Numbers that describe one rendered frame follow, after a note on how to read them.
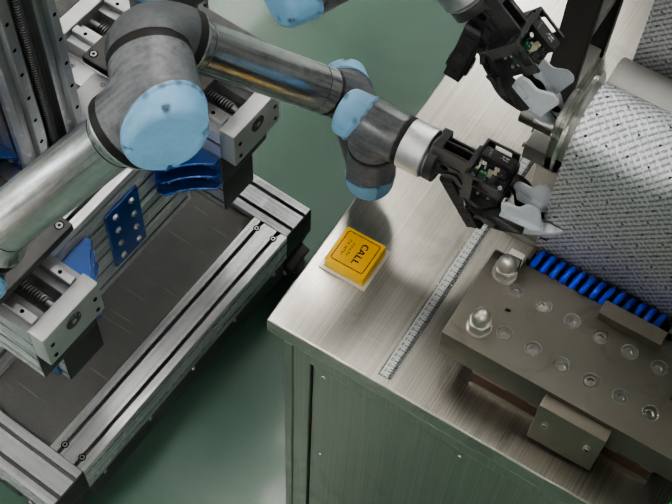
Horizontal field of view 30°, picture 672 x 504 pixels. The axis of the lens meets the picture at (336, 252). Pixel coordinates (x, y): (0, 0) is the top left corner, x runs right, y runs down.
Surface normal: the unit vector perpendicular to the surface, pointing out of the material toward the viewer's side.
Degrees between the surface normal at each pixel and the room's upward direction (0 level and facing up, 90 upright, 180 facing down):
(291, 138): 0
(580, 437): 90
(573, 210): 90
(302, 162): 0
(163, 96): 3
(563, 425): 90
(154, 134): 85
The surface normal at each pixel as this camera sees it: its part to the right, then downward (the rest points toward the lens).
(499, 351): 0.03, -0.50
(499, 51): -0.53, 0.72
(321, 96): 0.48, 0.59
